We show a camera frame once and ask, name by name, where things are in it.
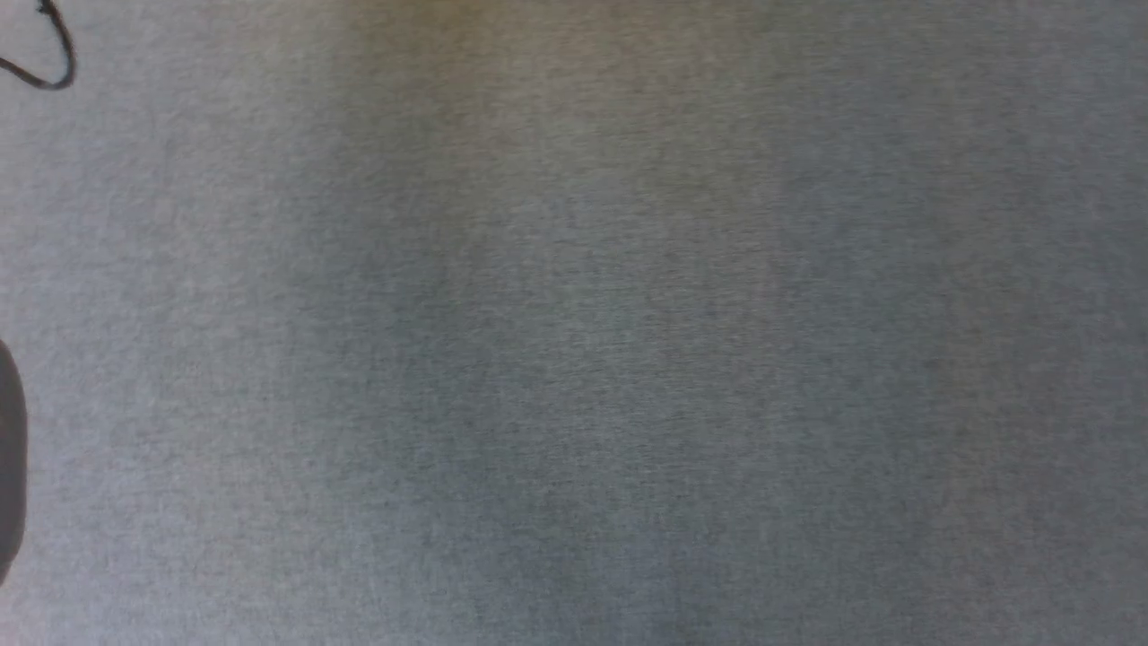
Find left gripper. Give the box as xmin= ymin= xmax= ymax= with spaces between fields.
xmin=0 ymin=339 xmax=29 ymax=589

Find thin black cable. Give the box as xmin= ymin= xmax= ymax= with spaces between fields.
xmin=0 ymin=0 xmax=78 ymax=92

